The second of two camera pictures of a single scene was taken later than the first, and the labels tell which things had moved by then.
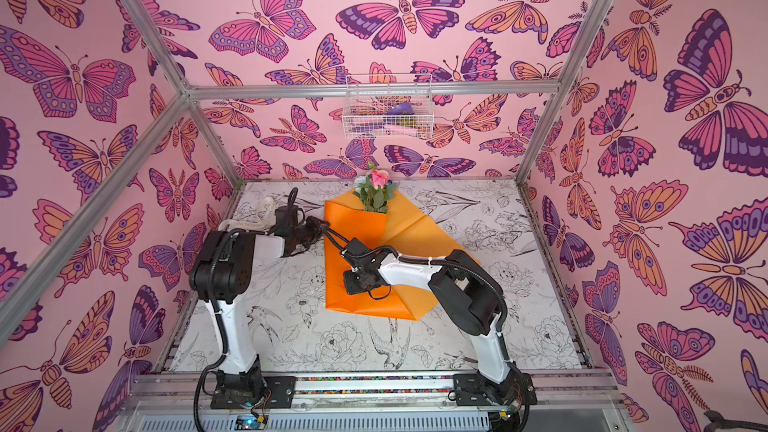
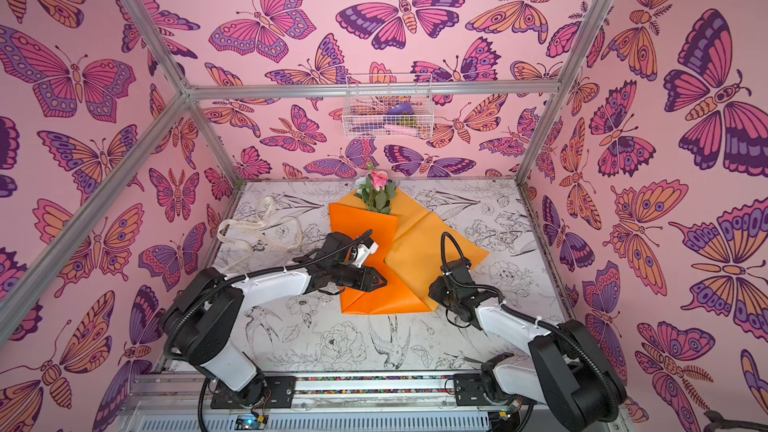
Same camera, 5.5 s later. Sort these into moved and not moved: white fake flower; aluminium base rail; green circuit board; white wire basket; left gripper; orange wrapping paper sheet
Moved: left gripper; orange wrapping paper sheet
Not moved: white wire basket; aluminium base rail; green circuit board; white fake flower
